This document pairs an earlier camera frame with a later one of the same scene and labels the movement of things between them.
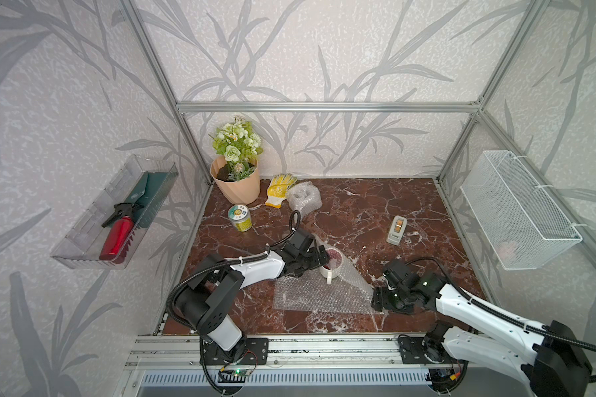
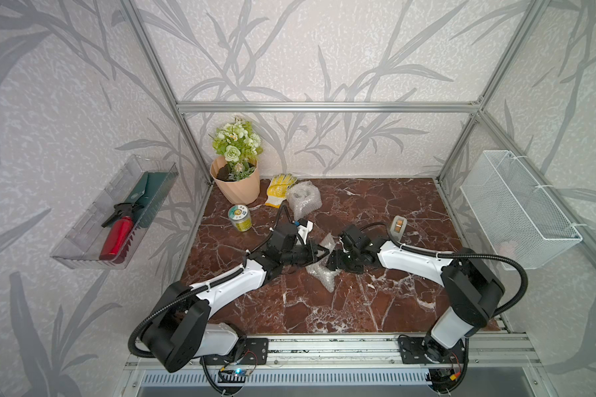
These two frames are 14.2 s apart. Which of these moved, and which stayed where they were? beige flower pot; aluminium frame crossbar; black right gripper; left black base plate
Moved: black right gripper
Stayed: left black base plate; beige flower pot; aluminium frame crossbar
